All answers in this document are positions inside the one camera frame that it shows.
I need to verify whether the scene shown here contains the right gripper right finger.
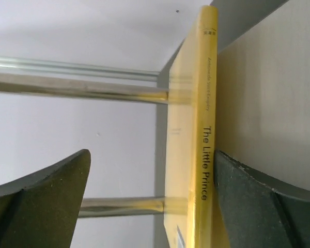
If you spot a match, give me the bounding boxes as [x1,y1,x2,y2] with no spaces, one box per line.
[214,151,310,247]

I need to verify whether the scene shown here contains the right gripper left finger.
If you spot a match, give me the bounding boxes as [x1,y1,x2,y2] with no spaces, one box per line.
[0,149,91,247]

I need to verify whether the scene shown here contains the yellow Little Prince book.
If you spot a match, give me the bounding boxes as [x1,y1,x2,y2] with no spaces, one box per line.
[164,6,229,247]

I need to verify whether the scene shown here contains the white two-tier shelf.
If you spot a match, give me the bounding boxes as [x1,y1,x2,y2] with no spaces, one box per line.
[0,1,310,219]

